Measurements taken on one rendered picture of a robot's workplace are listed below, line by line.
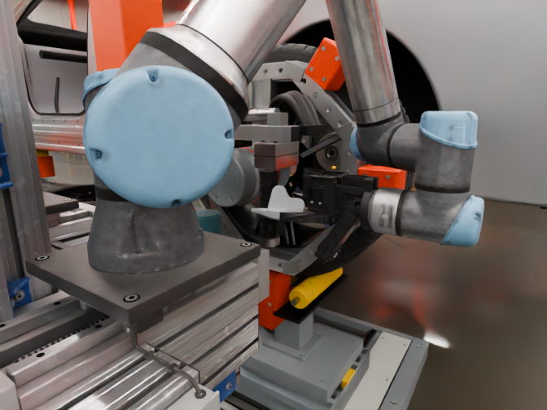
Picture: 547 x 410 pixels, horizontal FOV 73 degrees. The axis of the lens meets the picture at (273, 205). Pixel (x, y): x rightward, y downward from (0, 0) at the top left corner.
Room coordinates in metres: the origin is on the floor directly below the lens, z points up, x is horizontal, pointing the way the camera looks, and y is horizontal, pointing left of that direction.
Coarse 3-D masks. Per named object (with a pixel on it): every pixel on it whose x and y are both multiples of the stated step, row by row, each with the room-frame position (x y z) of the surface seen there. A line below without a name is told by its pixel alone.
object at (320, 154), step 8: (320, 120) 1.52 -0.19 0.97; (328, 128) 1.50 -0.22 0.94; (312, 136) 1.54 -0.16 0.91; (320, 136) 1.52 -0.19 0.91; (328, 136) 1.45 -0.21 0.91; (336, 144) 1.43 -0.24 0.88; (320, 152) 1.47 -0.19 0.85; (320, 160) 1.46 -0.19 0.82; (328, 160) 1.45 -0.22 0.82; (336, 160) 1.43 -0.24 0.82; (320, 168) 1.51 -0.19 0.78; (328, 168) 1.44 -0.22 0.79; (336, 168) 1.43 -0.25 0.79
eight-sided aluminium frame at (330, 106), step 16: (272, 64) 0.94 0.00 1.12; (288, 64) 0.91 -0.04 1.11; (304, 64) 0.92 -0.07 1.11; (256, 80) 0.97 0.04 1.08; (272, 80) 0.94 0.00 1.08; (288, 80) 0.97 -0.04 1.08; (304, 80) 0.91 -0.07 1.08; (320, 96) 0.87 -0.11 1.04; (336, 96) 0.90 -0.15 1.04; (320, 112) 0.87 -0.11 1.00; (336, 112) 0.85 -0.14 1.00; (336, 128) 0.85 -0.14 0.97; (352, 128) 0.82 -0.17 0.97; (352, 160) 0.82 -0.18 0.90; (208, 208) 1.08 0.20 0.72; (224, 224) 1.09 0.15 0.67; (320, 240) 0.86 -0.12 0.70; (272, 256) 0.94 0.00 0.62; (288, 256) 0.96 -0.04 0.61; (304, 256) 0.89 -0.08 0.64; (288, 272) 0.91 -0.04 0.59
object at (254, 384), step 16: (368, 352) 1.15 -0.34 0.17; (240, 368) 1.09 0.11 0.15; (352, 368) 1.09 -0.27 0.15; (368, 368) 1.16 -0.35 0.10; (240, 384) 1.04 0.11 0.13; (256, 384) 1.00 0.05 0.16; (272, 384) 1.02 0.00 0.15; (352, 384) 1.03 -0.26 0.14; (256, 400) 1.00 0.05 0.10; (272, 400) 0.97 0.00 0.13; (288, 400) 0.93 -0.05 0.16; (304, 400) 0.95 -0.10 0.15; (320, 400) 0.93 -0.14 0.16; (336, 400) 0.92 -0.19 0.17
